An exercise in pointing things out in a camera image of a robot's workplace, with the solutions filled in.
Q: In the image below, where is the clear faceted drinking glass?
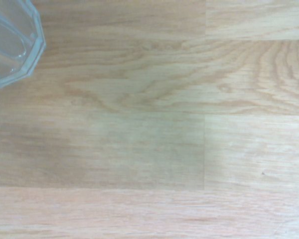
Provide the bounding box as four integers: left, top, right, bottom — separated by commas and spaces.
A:
0, 0, 47, 89

